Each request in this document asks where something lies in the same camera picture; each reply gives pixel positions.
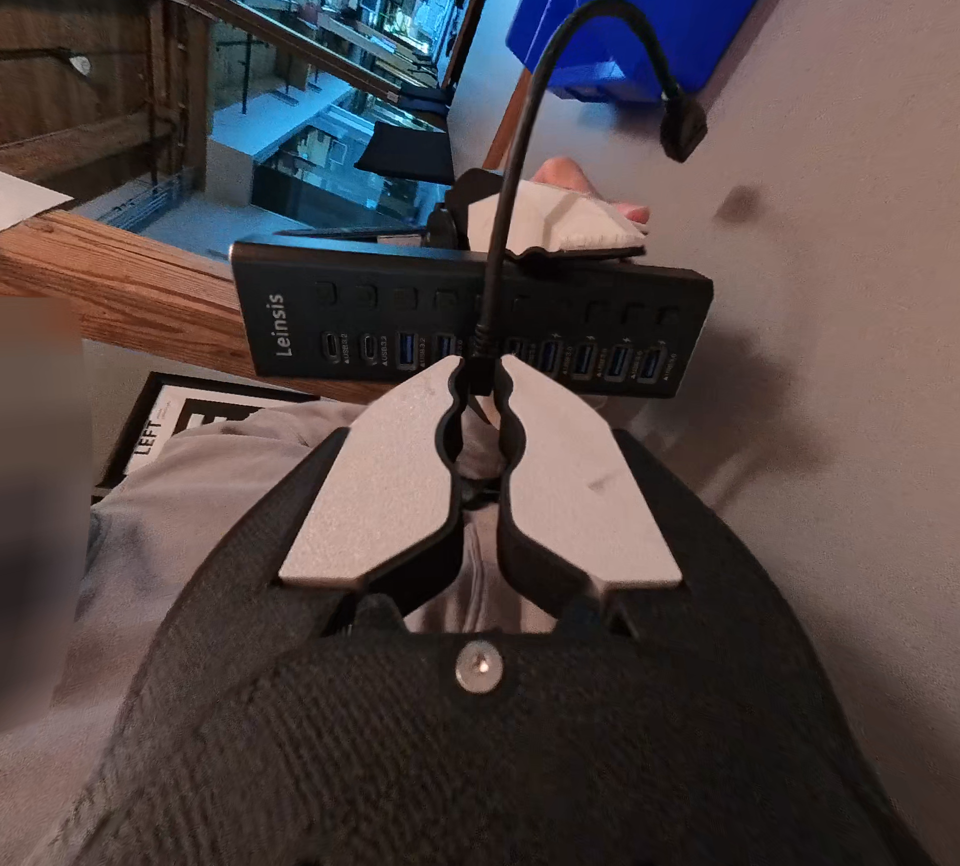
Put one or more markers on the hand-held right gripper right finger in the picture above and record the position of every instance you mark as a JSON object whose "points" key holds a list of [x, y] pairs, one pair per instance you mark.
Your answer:
{"points": [[592, 506]]}

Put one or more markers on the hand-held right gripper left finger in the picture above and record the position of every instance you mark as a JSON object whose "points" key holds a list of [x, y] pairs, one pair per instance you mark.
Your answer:
{"points": [[375, 498]]}

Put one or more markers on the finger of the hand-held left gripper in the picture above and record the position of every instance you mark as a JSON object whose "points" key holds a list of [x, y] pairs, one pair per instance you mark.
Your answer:
{"points": [[570, 220]]}

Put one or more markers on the long black USB hub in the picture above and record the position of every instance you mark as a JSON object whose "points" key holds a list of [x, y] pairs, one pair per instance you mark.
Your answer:
{"points": [[300, 281]]}

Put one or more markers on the person's left forearm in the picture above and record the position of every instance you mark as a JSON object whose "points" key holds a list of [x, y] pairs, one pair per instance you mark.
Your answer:
{"points": [[480, 581]]}

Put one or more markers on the neighbouring white desk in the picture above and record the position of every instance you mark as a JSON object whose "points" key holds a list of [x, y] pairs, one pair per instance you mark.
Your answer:
{"points": [[495, 18]]}

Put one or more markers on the light grey desk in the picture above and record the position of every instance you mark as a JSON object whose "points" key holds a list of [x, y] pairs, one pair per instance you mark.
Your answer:
{"points": [[825, 356]]}

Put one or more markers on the person's left hand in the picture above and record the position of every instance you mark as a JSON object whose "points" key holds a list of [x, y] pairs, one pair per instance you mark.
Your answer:
{"points": [[562, 174]]}

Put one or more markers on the black office chair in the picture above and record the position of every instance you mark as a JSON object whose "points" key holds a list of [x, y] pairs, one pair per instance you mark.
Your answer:
{"points": [[409, 153]]}

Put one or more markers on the person's grey sweatshirt torso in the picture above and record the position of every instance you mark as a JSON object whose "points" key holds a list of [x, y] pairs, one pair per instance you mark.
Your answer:
{"points": [[187, 506]]}

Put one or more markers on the black framed sign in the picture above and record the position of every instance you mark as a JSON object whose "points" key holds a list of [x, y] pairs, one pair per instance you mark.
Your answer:
{"points": [[161, 431]]}

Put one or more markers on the white sheet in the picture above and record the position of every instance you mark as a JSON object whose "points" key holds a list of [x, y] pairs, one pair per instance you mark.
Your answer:
{"points": [[30, 202]]}

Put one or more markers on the wooden post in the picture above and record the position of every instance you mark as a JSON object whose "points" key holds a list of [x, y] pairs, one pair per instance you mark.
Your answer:
{"points": [[112, 281]]}

